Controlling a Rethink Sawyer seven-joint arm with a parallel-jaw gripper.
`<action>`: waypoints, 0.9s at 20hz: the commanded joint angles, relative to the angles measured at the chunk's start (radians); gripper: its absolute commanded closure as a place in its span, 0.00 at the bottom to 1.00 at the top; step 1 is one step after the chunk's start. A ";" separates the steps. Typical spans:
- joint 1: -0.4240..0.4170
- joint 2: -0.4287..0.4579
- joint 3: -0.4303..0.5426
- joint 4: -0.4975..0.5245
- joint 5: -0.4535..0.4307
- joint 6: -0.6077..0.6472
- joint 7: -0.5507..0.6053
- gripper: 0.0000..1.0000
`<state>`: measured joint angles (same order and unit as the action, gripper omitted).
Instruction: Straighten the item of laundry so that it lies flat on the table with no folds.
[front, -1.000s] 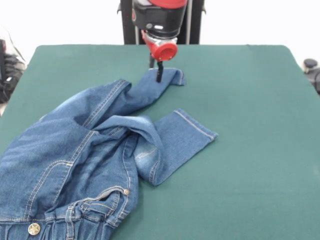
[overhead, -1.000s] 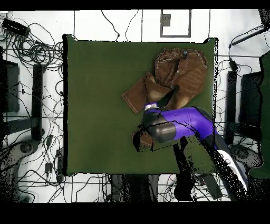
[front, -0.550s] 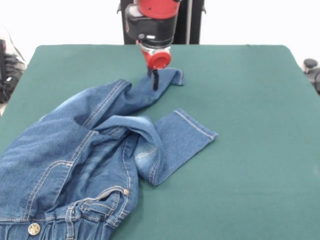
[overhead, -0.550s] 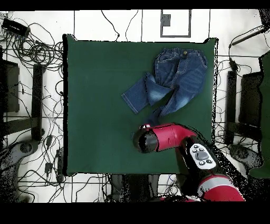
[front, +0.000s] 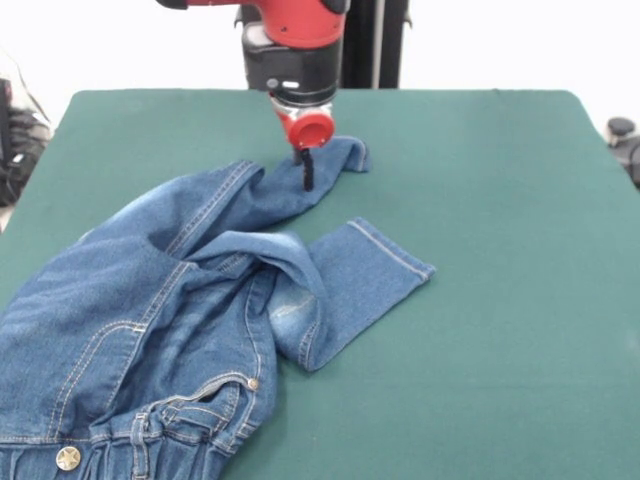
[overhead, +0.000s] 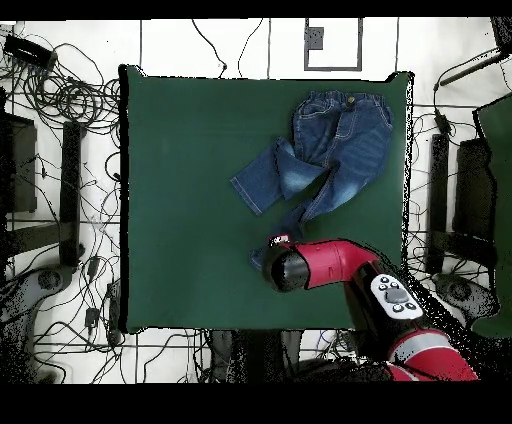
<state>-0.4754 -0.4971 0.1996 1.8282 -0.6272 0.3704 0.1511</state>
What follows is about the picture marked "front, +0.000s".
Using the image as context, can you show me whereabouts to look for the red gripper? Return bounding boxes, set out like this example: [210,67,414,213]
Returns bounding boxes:
[276,109,335,192]

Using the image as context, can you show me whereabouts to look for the blue denim jeans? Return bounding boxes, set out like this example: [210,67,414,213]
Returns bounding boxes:
[0,135,437,480]

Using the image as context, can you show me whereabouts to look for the dark green table cloth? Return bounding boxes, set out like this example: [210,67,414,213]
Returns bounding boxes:
[0,88,640,480]

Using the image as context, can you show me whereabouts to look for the black equipment stand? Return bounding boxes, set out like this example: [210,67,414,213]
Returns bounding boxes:
[0,77,55,209]

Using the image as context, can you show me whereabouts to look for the grey wheeled base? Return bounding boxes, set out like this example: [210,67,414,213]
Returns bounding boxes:
[606,116,640,190]

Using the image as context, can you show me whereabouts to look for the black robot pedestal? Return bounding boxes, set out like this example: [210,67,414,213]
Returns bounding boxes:
[234,0,414,90]

